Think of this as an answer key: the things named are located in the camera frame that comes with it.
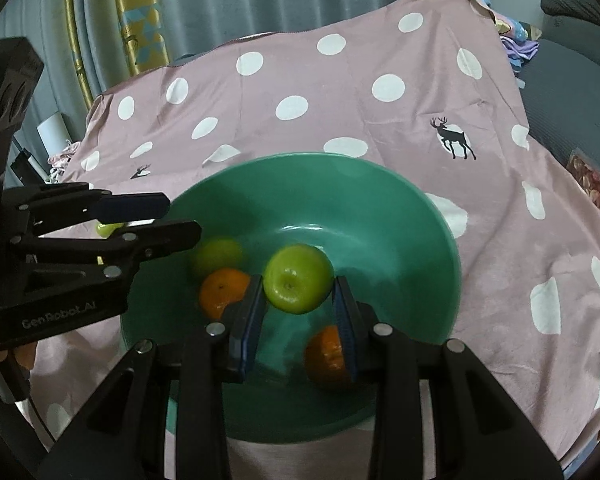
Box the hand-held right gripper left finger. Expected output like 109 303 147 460
37 274 268 480

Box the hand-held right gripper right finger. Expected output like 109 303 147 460
332 275 566 480

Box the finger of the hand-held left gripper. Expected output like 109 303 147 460
2 182 172 226
10 220 202 281

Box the green apple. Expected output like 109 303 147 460
263 245 335 315

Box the green bowl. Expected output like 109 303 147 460
121 152 463 445

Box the person's left hand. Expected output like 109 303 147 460
0 342 37 368

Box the orange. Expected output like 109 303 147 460
199 268 253 321
304 325 356 392

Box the white cylinder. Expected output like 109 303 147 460
36 112 73 158

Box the black device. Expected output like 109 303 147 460
10 147 48 186

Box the pink crumpled cloth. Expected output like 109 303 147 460
47 140 81 181

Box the pink polka dot blanket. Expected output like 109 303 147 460
30 0 600 480

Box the grey curtain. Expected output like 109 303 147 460
0 0 491 126

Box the clear snack packet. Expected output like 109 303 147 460
565 149 600 218

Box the purple cloth pile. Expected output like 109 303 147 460
490 7 541 73

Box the grey sofa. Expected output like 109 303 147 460
520 0 600 211

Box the gold bamboo-style frame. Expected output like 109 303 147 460
62 0 96 111

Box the black cable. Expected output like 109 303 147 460
25 395 57 446

